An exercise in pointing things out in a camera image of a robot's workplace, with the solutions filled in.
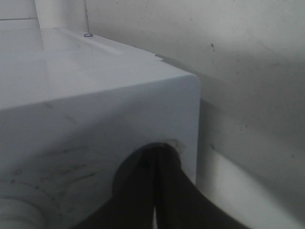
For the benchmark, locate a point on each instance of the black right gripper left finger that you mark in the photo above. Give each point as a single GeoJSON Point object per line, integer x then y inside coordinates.
{"type": "Point", "coordinates": [132, 205]}

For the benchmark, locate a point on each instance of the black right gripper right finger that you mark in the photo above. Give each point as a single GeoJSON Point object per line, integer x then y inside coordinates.
{"type": "Point", "coordinates": [178, 202]}

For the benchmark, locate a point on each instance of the white microwave oven body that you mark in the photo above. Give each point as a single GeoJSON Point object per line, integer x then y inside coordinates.
{"type": "Point", "coordinates": [72, 109]}

